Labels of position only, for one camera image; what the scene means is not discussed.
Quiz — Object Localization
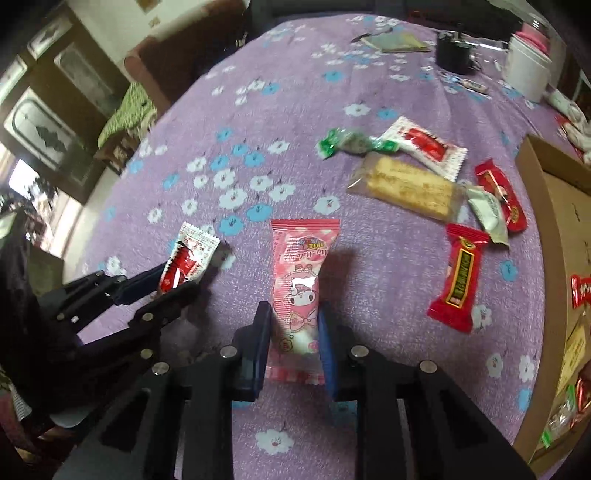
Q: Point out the green candy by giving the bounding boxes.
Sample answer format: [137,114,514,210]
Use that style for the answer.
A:
[315,126,401,161]

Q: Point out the red snack bar green label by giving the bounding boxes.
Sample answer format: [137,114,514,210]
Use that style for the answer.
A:
[426,223,491,334]

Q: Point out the small red snack packet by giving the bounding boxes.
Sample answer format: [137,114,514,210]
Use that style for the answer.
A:
[570,274,591,311]

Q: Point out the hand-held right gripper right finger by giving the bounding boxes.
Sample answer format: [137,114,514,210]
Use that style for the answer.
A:
[318,302,537,480]

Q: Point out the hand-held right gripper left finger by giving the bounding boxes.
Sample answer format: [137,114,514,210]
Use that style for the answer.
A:
[53,302,273,480]

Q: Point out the green card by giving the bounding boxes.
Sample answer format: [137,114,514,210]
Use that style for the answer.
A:
[359,31,433,55]

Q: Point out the shallow cardboard box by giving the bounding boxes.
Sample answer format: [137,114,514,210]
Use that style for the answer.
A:
[514,133,591,468]

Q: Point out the white packet red label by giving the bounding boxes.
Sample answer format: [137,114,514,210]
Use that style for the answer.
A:
[378,114,468,182]

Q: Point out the white gloves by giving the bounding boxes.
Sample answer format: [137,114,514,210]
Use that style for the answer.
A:
[549,87,591,140]

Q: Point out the wooden glass door cabinet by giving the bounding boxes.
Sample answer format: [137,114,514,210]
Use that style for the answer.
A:
[0,0,136,205]

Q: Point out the pale green snack packet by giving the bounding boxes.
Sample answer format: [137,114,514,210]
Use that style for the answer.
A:
[463,184,512,248]

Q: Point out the white plastic jar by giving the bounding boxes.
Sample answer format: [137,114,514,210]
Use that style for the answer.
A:
[502,34,553,103]

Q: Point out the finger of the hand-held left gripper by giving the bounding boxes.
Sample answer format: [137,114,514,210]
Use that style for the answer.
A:
[69,281,200,384]
[44,264,169,330]

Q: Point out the red cartoon snack packet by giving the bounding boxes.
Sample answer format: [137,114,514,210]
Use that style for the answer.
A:
[475,158,530,234]

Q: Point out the green patterned cloth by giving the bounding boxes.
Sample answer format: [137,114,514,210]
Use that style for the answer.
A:
[96,82,158,149]

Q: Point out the pink cartoon snack packet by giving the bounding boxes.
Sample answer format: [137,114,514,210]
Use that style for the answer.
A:
[264,218,343,387]

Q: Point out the black leather sofa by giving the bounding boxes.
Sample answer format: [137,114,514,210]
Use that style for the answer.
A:
[249,0,467,21]

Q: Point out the white red striped sachet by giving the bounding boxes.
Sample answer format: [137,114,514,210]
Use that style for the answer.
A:
[158,220,221,297]

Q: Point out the bottle with pink knit sleeve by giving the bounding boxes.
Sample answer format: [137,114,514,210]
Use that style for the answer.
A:
[514,22,551,52]

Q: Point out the black cup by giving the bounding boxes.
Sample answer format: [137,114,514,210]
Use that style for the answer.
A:
[435,29,472,75]

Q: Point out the brown armchair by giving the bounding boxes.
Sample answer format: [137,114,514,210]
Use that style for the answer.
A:
[124,27,209,117]

